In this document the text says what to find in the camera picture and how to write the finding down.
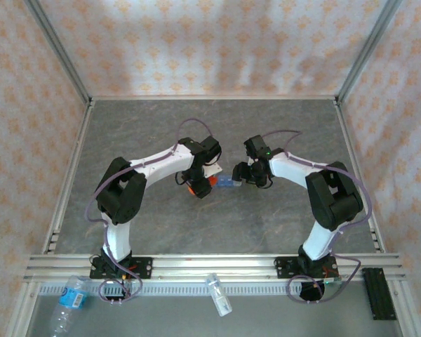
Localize blue clear pill organizer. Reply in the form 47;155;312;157
216;174;243;190

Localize aluminium table edge bar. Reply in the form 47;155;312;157
89;93;340;102

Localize small clear plastic bottle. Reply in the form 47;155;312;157
205;272;233;317

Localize clear water bottle blue label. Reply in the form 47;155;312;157
51;275;92;337

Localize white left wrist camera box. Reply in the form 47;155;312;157
203;163;222;178

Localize wide aluminium mounting rail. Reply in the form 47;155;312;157
23;253;406;282

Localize aluminium table side rail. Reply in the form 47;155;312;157
335;100;387;253
41;100;95;253

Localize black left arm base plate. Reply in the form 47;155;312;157
89;256;153;280

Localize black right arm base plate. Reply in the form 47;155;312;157
273;256;338;280

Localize grey slotted cable duct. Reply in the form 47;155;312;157
38;283;369;296

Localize aluminium frame post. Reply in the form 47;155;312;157
336;0;404;103
23;0;92;103

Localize black ribbed rail block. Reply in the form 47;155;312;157
361;267;397;321

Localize aluminium lower frame bar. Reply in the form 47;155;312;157
385;280;421;337
5;280;39;337

